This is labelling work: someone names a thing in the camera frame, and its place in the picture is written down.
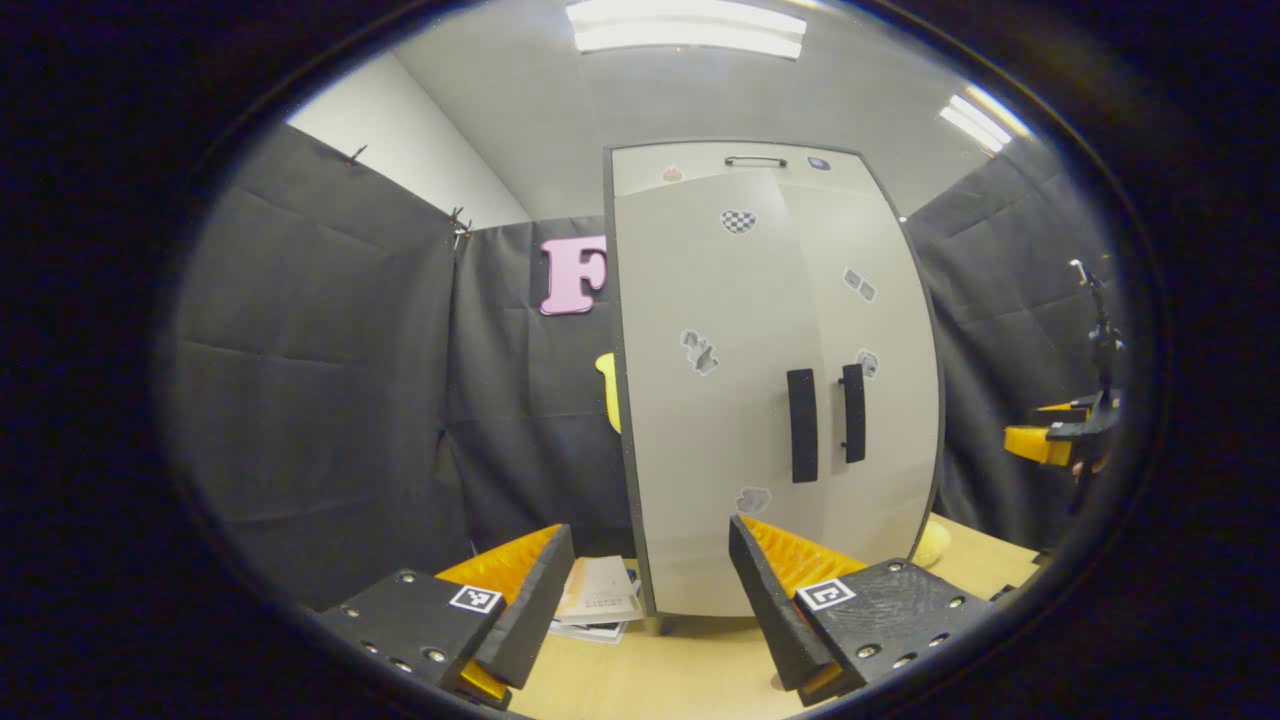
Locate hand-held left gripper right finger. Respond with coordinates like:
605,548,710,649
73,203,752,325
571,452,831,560
728,514,1001,707

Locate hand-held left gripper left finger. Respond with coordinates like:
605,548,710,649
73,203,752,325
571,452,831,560
318,523,578,711

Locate grey cabinet door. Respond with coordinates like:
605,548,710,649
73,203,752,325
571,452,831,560
775,180,942,563
612,170,833,619

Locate grey cabinet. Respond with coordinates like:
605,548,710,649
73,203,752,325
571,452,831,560
603,138,947,621

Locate grey cabinet drawer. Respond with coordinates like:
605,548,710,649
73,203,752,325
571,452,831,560
610,143,864,199

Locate stack of paper booklets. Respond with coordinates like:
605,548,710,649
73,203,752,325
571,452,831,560
548,556,647,645

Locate yellow plush toy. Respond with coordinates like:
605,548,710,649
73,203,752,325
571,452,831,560
908,516,954,570

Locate long ceiling light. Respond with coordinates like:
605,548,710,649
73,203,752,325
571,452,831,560
565,0,809,61
938,83,1033,154

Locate black backdrop cloth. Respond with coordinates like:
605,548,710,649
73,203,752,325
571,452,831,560
160,120,1133,613

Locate black right door handle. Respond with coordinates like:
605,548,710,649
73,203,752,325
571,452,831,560
840,363,869,465

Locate black door handle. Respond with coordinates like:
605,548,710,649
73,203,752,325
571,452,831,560
786,368,821,485
840,363,869,465

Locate black left door handle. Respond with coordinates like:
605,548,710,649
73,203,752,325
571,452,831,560
786,368,821,485

